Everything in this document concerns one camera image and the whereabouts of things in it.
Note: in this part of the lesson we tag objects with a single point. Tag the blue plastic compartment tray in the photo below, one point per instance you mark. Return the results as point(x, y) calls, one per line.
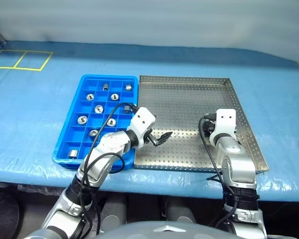
point(72, 139)

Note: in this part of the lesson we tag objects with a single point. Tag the black rounded shape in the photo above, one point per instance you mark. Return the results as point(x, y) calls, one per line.
point(2, 216)

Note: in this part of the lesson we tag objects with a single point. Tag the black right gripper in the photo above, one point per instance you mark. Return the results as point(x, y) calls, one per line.
point(209, 127)

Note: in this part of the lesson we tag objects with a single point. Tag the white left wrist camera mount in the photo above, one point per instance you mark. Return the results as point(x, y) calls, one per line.
point(142, 119)

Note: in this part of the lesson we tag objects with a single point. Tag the small metal roller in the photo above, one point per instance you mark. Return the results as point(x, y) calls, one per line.
point(128, 87)
point(126, 109)
point(90, 96)
point(105, 86)
point(111, 122)
point(93, 133)
point(72, 153)
point(82, 119)
point(99, 108)
point(114, 96)

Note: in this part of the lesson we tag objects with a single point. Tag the perforated steel tray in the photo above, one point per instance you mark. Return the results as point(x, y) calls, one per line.
point(179, 104)

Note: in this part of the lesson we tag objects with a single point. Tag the grey robot torso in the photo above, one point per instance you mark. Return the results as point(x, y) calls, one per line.
point(164, 231)

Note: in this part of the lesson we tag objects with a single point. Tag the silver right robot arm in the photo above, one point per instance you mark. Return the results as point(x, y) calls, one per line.
point(236, 166)

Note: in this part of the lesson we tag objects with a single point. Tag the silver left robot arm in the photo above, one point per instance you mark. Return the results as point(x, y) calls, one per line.
point(109, 144)

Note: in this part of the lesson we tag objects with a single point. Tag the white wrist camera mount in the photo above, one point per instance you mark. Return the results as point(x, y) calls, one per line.
point(225, 119)
point(142, 119)

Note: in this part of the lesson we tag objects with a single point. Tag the grey rounded shape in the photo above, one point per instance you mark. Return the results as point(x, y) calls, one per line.
point(114, 209)
point(179, 210)

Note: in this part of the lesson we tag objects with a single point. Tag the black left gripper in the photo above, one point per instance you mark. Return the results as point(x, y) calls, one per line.
point(151, 138)

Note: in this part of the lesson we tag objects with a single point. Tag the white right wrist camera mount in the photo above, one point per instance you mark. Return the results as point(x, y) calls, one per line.
point(225, 119)

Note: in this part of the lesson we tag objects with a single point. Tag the blue plastic table cover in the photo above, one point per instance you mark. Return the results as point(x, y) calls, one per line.
point(40, 112)

